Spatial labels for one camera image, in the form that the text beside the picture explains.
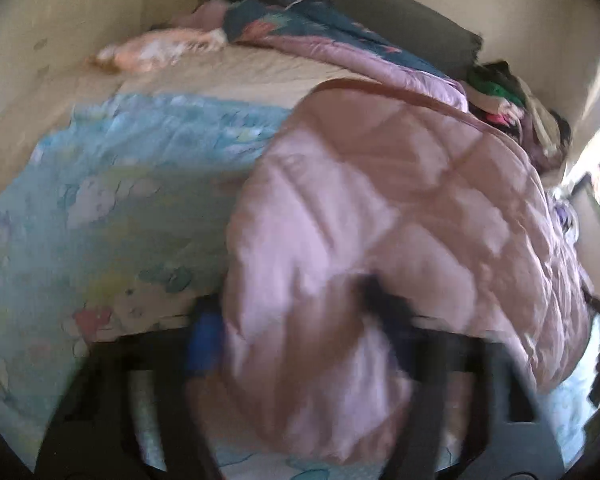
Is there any pink quilted jacket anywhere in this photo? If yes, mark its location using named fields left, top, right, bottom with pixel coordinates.
left=194, top=78, right=594, bottom=466

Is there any clothes heap on floor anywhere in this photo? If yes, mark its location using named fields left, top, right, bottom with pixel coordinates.
left=553, top=200, right=580, bottom=245

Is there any pile of assorted clothes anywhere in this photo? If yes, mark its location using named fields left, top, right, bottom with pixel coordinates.
left=460, top=61, right=571, bottom=174

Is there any light blue cartoon blanket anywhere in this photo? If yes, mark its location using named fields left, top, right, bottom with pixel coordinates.
left=0, top=94, right=591, bottom=465

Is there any bed with beige sheet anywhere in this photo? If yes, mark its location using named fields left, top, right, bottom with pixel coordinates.
left=0, top=46, right=356, bottom=193

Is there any dark green headboard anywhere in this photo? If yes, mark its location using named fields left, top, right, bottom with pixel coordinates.
left=202, top=0, right=482, bottom=80

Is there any peach white small garment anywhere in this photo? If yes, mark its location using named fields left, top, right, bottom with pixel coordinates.
left=88, top=28, right=227, bottom=74

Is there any pink pillow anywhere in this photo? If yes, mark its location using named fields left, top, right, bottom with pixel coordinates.
left=169, top=0, right=230, bottom=32

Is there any teal floral purple comforter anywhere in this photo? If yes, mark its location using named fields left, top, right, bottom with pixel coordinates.
left=223, top=0, right=469, bottom=112

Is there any cream window curtain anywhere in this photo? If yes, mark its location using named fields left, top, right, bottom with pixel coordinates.
left=566, top=8, right=600, bottom=172

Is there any cream wardrobe with drawers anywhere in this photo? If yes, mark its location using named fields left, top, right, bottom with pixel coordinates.
left=0, top=0, right=197, bottom=114

